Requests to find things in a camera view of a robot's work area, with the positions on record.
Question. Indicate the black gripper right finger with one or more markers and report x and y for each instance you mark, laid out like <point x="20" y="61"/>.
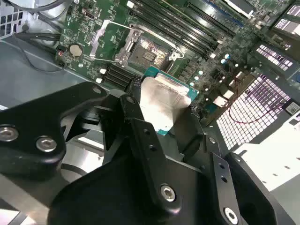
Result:
<point x="218" y="187"/>

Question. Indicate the metal socket cover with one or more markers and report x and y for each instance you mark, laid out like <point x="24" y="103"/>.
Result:
<point x="94" y="44"/>

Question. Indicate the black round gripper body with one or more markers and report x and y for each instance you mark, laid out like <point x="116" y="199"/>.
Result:
<point x="112" y="199"/>

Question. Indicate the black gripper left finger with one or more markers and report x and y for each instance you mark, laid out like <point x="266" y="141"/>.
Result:
<point x="35" y="112"/>

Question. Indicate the silver topped CPU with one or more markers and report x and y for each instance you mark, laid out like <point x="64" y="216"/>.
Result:
<point x="164" y="98"/>

